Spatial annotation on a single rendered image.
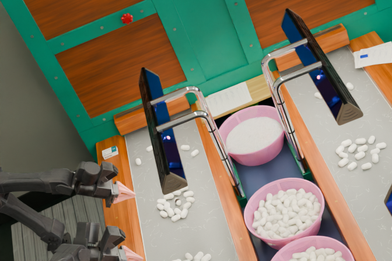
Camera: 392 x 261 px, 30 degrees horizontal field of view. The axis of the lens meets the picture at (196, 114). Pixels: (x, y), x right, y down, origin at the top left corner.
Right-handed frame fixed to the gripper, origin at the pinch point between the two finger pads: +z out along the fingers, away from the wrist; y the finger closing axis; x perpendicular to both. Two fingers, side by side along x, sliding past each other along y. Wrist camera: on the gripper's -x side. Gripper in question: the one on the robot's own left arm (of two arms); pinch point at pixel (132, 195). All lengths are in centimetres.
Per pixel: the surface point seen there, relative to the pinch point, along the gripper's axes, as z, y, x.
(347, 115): 42, -28, -64
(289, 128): 40, -6, -43
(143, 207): 7.4, 4.9, 8.8
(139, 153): 9.1, 35.8, 7.4
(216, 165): 28.8, 8.6, -12.8
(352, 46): 79, 46, -56
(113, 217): -2.5, 3.0, 13.9
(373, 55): 82, 35, -59
